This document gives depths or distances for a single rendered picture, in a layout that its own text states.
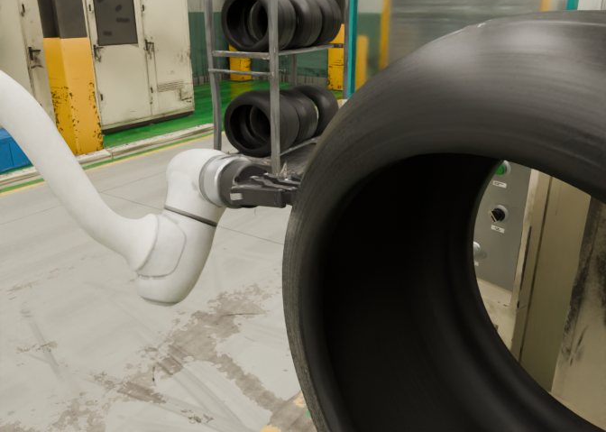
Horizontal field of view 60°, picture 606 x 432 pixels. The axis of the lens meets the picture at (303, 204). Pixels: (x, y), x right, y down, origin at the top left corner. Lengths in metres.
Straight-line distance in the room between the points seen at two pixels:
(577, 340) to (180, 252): 0.62
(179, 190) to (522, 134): 0.68
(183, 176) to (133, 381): 1.63
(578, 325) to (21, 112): 0.85
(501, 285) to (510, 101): 0.92
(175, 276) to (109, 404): 1.50
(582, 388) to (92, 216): 0.78
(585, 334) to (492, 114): 0.52
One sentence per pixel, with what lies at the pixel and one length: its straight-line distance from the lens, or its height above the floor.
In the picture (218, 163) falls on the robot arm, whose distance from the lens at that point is 0.88.
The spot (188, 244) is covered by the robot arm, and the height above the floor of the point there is 1.11.
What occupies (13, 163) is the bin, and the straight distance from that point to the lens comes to 5.92.
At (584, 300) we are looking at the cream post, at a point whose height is 1.12.
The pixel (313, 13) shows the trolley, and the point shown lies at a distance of 4.43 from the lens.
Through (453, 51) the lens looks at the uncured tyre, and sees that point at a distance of 0.43.
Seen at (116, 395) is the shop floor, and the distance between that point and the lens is 2.42.
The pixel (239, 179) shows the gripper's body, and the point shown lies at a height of 1.24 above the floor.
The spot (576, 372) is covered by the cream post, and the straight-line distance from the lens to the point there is 0.88.
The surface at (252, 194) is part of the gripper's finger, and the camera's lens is 0.76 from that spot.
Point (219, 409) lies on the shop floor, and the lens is 2.26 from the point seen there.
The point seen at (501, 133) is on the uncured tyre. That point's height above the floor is 1.41.
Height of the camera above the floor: 1.49
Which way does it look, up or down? 21 degrees down
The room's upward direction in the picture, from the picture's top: straight up
